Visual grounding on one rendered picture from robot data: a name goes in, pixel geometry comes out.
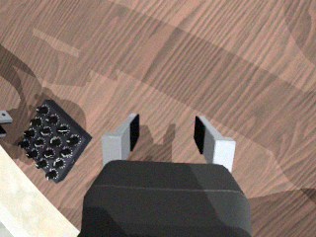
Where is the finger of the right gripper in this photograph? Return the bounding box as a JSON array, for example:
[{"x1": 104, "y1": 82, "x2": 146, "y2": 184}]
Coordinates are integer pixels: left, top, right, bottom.
[
  {"x1": 0, "y1": 125, "x2": 7, "y2": 137},
  {"x1": 0, "y1": 111, "x2": 12, "y2": 123}
]

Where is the black knob box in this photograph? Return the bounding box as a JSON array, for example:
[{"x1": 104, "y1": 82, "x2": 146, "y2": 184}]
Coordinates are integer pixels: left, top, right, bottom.
[{"x1": 19, "y1": 100, "x2": 92, "y2": 184}]

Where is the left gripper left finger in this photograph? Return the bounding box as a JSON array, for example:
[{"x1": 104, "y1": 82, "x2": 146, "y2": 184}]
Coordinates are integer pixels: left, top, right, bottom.
[{"x1": 102, "y1": 114, "x2": 139, "y2": 167}]

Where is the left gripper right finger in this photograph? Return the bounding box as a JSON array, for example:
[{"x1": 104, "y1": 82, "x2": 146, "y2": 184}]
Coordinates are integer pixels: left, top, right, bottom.
[{"x1": 194, "y1": 116, "x2": 236, "y2": 171}]

